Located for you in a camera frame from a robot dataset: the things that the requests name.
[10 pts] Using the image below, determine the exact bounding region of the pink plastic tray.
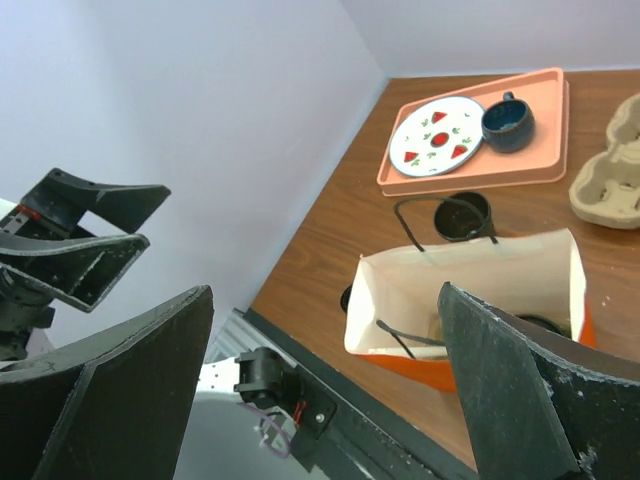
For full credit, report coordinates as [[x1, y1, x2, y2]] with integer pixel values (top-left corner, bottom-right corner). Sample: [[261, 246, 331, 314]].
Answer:
[[377, 68, 569, 197]]

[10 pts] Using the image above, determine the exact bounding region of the orange paper bag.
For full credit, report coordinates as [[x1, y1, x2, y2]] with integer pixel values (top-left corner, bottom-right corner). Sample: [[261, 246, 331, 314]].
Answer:
[[343, 197, 597, 394]]

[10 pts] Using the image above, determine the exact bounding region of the dark coffee cup left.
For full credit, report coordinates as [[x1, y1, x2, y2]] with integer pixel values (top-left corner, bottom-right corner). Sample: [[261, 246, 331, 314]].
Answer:
[[434, 191, 495, 242]]

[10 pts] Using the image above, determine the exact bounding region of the cardboard cup carrier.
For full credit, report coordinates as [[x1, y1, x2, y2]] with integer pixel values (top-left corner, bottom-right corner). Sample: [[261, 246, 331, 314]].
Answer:
[[569, 94, 639, 230]]

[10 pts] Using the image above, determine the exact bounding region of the white plate with strawberry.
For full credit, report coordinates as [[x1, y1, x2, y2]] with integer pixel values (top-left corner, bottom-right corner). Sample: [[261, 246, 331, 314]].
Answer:
[[389, 96, 485, 177]]

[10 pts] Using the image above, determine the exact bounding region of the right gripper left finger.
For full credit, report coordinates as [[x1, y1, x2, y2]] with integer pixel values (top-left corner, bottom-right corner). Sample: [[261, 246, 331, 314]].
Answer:
[[1, 286, 214, 479]]

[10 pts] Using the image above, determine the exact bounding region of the aluminium frame rail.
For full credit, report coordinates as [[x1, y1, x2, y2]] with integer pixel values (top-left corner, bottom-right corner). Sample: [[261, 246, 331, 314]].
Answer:
[[204, 309, 252, 363]]

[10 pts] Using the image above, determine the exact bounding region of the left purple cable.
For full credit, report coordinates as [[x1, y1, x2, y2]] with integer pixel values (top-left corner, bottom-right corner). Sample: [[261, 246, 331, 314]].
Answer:
[[242, 402, 294, 459]]

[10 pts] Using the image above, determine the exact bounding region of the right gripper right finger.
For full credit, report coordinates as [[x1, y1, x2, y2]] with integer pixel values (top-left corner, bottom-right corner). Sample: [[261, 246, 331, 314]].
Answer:
[[438, 283, 639, 479]]

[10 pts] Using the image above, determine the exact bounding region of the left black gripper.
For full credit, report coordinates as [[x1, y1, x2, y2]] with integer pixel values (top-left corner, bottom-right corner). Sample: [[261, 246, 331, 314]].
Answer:
[[1, 168, 171, 360]]

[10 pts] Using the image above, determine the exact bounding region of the dark blue ceramic cup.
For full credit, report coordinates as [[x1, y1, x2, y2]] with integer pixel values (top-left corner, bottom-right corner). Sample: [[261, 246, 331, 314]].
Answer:
[[481, 91, 536, 154]]

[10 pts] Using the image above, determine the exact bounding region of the black cup lid on table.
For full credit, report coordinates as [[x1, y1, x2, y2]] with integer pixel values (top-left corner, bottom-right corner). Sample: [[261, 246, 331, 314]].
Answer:
[[340, 285, 352, 313]]

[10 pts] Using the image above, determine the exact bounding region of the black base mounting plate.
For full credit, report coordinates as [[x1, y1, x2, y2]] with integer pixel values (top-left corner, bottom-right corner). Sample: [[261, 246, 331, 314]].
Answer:
[[243, 310, 478, 479]]

